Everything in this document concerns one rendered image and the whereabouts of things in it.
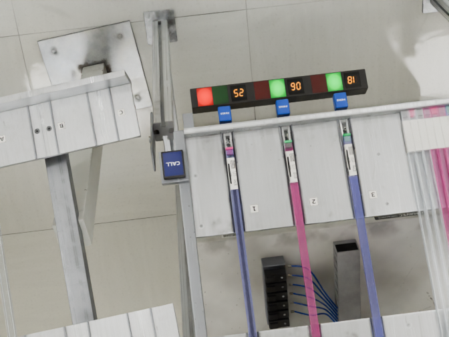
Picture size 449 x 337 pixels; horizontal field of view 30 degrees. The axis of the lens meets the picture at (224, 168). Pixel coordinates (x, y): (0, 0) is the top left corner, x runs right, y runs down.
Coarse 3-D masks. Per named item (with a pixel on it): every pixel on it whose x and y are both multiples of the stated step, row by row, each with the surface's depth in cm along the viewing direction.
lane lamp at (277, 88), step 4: (272, 80) 161; (276, 80) 161; (280, 80) 161; (272, 84) 161; (276, 84) 161; (280, 84) 161; (284, 84) 161; (272, 88) 160; (276, 88) 160; (280, 88) 160; (284, 88) 160; (272, 92) 160; (276, 92) 160; (280, 92) 160; (284, 92) 160; (272, 96) 160; (276, 96) 160; (280, 96) 160; (284, 96) 160
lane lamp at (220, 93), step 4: (212, 88) 160; (216, 88) 160; (220, 88) 160; (224, 88) 160; (212, 92) 160; (216, 92) 160; (220, 92) 160; (224, 92) 160; (216, 96) 160; (220, 96) 160; (224, 96) 160; (228, 96) 160; (216, 100) 160; (220, 100) 160; (224, 100) 160; (228, 100) 160
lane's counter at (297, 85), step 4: (288, 80) 161; (292, 80) 161; (296, 80) 161; (300, 80) 161; (288, 84) 161; (292, 84) 161; (296, 84) 161; (300, 84) 161; (288, 88) 160; (292, 88) 160; (296, 88) 160; (300, 88) 160; (292, 92) 160; (296, 92) 160; (300, 92) 160; (304, 92) 160
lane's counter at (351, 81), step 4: (348, 72) 161; (352, 72) 161; (356, 72) 161; (344, 76) 161; (348, 76) 161; (352, 76) 161; (356, 76) 161; (348, 80) 161; (352, 80) 161; (356, 80) 161; (348, 84) 160; (352, 84) 160; (356, 84) 160; (360, 84) 160
